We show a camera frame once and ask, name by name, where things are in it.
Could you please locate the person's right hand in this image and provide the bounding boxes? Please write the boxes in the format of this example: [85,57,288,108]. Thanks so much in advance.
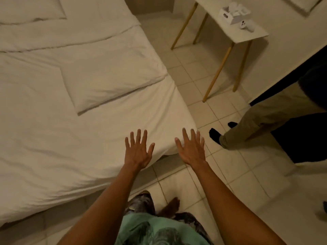
[174,128,206,167]

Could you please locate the person's left hand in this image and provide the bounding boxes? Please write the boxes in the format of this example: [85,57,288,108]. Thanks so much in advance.
[124,129,156,169]

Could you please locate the person's left forearm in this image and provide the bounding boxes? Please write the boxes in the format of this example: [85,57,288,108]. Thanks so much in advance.
[57,162,144,245]

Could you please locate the person's right forearm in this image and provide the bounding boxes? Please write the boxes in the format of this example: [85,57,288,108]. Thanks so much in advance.
[189,161,286,245]

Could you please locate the bed with white sheet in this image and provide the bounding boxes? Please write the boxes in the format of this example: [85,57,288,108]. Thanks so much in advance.
[0,0,199,227]

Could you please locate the dark patterned shorts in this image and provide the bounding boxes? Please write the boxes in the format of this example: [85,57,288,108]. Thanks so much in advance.
[124,190,205,235]

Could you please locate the person's bare foot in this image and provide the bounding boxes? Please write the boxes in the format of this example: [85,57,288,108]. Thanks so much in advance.
[157,197,180,218]

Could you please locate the white pillow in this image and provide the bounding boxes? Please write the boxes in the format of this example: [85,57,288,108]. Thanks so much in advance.
[0,0,67,25]
[60,43,168,115]

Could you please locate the green patterned shirt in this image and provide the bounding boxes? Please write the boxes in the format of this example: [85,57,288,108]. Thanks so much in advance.
[114,211,214,245]

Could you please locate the white table with wooden legs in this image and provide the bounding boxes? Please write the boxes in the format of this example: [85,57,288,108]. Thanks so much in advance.
[171,0,269,103]

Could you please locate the white handheld controller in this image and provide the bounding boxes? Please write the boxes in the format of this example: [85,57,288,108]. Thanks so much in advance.
[239,20,255,32]

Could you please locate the folded white duvet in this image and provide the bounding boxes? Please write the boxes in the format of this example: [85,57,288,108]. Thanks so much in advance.
[0,0,142,52]

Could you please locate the open white box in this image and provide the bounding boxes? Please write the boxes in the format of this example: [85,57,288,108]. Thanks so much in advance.
[219,2,251,25]

